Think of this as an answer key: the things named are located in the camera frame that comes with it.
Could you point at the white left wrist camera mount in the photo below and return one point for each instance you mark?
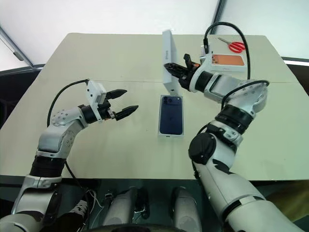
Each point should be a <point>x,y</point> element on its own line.
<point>95,91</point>

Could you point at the white phone box base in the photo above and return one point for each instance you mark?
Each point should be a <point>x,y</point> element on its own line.
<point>169,136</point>

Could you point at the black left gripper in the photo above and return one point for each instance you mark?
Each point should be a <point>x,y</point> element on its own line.
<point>105,110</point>

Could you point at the black low furniture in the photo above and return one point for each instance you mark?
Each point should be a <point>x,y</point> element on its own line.
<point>14,82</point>

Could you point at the dark slanted window frame bar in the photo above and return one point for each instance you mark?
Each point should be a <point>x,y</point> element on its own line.
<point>218,14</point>

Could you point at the grey slanted window frame bar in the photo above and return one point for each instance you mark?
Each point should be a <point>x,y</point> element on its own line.
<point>14,46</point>

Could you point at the silver metal bracket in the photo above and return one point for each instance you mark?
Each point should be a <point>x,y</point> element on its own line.
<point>109,196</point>

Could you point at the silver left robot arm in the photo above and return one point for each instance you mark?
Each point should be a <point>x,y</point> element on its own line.
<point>55,135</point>

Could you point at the black sneaker with white laces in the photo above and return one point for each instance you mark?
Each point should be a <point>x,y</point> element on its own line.
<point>78,210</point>

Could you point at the white phone box lid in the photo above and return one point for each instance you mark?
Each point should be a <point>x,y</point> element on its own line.
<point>169,43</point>

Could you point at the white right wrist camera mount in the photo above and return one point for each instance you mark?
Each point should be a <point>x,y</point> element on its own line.
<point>205,60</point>

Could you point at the dark blue smartphone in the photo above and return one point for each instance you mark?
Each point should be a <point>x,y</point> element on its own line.
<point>170,116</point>

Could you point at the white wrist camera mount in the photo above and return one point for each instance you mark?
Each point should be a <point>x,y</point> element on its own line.
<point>205,60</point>
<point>95,91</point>

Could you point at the olive trouser leg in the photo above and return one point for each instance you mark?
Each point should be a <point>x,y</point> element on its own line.
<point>289,191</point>

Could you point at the closed box with orange phone print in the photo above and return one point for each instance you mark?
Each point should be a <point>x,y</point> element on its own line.
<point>229,60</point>

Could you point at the grey rounded leg shell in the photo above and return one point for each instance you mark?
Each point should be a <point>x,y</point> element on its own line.
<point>187,210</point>
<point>120,207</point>

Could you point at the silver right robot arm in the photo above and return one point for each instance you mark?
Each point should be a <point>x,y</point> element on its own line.
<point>241,193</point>

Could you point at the black upright bar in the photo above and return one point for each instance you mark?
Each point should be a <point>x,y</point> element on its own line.
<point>142,200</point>

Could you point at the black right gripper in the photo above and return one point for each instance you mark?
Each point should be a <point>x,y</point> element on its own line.
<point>186,81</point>

